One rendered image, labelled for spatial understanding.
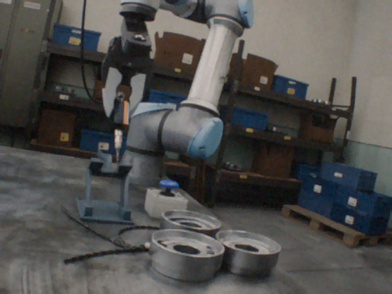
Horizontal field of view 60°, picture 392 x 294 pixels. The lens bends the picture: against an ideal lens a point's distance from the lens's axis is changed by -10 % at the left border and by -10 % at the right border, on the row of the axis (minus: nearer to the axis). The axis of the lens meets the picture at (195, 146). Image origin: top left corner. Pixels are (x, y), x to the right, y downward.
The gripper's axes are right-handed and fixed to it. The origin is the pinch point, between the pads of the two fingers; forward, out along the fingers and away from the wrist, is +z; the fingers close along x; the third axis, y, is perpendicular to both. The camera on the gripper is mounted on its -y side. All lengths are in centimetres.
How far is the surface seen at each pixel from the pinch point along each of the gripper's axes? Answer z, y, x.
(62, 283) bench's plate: 19.7, -29.0, 9.4
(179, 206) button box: 16.5, -0.2, -15.2
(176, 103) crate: -12, 327, -124
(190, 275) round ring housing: 18.7, -27.3, -7.2
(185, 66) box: -55, 324, -125
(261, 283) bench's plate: 19.7, -28.4, -18.2
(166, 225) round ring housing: 16.6, -13.0, -8.3
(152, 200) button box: 16.4, 1.7, -9.9
